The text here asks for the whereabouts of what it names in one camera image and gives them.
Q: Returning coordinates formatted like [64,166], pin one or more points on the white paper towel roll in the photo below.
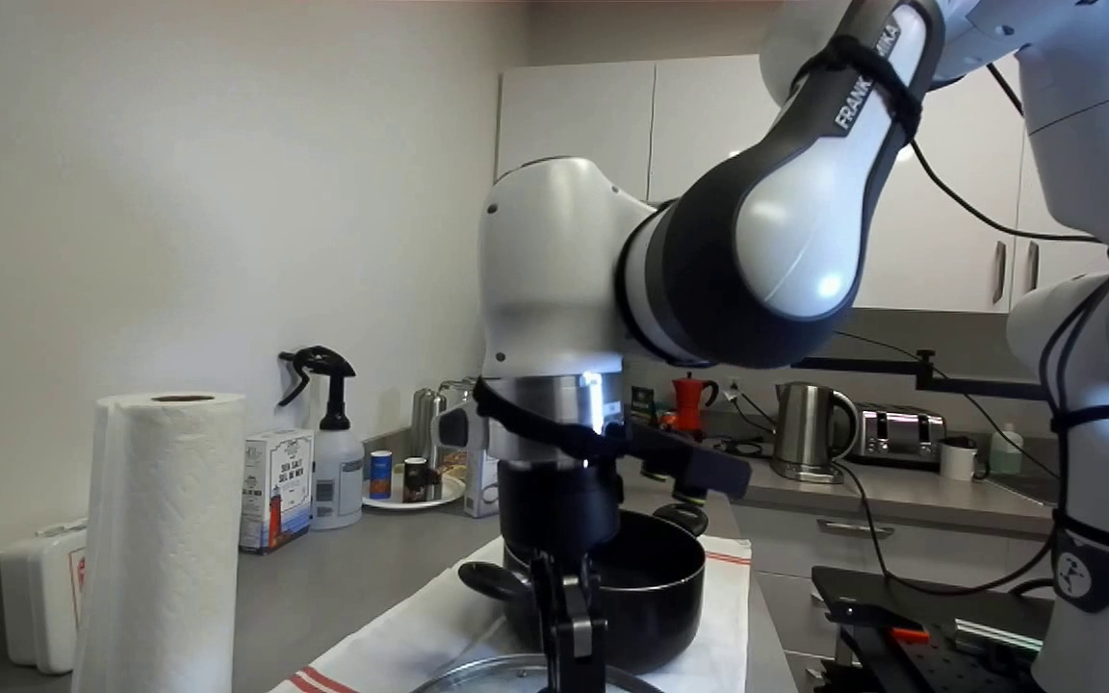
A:
[165,551]

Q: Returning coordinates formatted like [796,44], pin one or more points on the spice jar with blue lid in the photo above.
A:
[380,477]

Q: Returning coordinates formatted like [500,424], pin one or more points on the dark small jar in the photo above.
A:
[417,480]

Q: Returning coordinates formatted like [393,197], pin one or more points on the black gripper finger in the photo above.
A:
[553,617]
[587,649]

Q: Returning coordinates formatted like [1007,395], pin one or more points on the black cooking pot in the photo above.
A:
[661,591]

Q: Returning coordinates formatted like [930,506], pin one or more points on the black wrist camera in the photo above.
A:
[695,465]

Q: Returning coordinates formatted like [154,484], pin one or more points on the green soap bottle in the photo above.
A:
[1007,457]

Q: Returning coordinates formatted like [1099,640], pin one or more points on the white cup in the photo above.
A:
[958,465]

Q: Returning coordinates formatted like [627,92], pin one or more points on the white plastic container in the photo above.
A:
[39,602]

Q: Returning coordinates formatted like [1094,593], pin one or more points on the black board with red button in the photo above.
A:
[966,611]

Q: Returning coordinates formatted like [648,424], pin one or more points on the white plate with jars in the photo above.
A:
[420,502]

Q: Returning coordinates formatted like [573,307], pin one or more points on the white towel with red stripes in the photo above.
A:
[387,649]

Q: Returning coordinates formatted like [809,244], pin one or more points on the red moka pot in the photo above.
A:
[691,409]

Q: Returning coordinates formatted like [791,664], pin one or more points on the white carton with blue print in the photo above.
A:
[482,487]

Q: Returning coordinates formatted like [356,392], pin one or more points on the glass pot lid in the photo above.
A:
[489,679]

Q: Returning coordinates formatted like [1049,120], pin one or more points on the silver toaster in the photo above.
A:
[897,437]

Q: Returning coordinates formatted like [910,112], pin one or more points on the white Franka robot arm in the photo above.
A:
[556,255]

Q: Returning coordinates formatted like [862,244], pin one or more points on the metal canister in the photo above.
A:
[430,424]

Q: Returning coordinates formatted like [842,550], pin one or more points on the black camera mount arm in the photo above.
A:
[953,382]

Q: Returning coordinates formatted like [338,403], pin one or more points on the spray bottle with black trigger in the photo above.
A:
[338,477]

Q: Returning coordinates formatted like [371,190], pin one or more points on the white carton with red print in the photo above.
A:
[275,496]

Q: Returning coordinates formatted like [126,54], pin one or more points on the stainless steel kettle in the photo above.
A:
[809,429]

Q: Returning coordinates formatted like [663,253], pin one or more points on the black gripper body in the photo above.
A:
[556,506]

